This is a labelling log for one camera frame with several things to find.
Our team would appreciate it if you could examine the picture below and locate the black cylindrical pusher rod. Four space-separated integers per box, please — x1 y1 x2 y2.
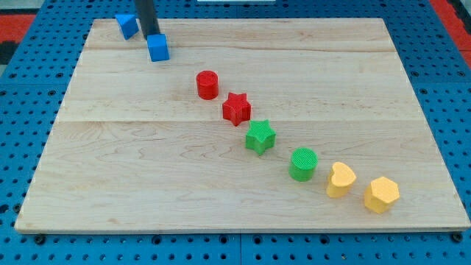
134 0 160 39

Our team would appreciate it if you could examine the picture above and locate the red star block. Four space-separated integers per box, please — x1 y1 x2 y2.
222 92 252 127

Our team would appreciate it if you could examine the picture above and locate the blue triangle block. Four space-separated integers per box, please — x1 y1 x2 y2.
115 14 139 40

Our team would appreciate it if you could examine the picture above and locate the yellow hexagon block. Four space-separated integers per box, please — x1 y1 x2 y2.
364 177 400 213

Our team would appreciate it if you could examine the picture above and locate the wooden board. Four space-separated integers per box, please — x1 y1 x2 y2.
15 18 470 234

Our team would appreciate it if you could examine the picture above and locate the red cylinder block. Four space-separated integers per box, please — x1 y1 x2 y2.
196 70 219 100

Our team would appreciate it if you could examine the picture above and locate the green star block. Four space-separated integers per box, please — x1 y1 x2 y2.
245 119 276 155

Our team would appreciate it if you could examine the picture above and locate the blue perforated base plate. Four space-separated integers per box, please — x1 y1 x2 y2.
1 0 470 264

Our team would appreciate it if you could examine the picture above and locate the blue cube block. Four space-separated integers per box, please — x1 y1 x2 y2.
146 34 170 62

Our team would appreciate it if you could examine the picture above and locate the yellow heart block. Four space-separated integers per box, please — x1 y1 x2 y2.
326 161 357 198

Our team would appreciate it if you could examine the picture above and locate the green cylinder block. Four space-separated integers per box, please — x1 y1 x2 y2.
288 147 319 182

